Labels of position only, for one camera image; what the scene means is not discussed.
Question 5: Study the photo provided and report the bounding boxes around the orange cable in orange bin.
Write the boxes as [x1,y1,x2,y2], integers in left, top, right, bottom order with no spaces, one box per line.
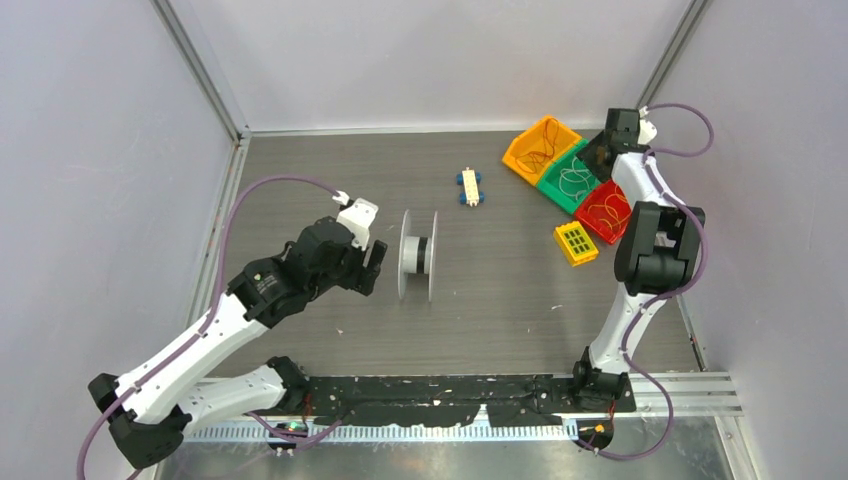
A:
[515,119,562,176]

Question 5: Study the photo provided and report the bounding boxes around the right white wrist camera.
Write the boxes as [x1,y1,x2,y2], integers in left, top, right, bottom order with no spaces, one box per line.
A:
[638,106,658,145]

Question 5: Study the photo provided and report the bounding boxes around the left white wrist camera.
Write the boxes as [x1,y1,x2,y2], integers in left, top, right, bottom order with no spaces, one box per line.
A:
[332,190,379,251]

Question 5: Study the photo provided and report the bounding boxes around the yellow cable in red bin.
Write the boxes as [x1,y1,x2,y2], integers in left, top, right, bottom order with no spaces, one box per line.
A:
[585,185,631,234]

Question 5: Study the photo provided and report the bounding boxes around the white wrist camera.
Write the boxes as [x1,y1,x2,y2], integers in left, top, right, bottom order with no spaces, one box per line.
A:
[332,190,379,251]
[638,106,658,145]

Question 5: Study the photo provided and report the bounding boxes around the yellow grid block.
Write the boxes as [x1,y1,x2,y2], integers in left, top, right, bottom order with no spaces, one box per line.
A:
[553,221,599,267]

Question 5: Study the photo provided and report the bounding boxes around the red plastic bin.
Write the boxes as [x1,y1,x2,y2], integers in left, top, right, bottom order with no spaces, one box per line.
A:
[574,181,632,245]

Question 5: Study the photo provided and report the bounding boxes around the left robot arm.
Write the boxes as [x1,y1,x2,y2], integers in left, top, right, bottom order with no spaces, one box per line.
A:
[88,206,387,470]

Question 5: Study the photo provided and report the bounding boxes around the beige blue connector block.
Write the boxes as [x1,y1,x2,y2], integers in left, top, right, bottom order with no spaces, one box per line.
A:
[456,167,485,207]

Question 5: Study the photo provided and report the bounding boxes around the slotted cable duct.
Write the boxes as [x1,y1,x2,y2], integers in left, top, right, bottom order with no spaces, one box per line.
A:
[186,420,579,443]

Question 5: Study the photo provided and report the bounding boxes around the orange plastic bin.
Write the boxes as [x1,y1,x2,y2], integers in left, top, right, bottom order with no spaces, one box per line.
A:
[502,115,583,186]

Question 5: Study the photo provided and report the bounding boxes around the aluminium rail frame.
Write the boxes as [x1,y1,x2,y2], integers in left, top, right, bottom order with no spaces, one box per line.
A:
[623,371,743,417]

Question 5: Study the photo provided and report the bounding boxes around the green plastic bin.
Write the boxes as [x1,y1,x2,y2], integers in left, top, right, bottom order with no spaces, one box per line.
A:
[536,139,602,214]

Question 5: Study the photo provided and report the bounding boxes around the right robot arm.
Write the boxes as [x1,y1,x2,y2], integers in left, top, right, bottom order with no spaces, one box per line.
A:
[570,108,705,412]

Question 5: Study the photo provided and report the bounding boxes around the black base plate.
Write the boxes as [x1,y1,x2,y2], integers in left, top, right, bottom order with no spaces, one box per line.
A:
[263,374,636,428]

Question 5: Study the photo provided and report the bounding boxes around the clear plastic cable spool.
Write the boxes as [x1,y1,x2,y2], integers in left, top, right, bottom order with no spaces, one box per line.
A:
[397,209,438,302]

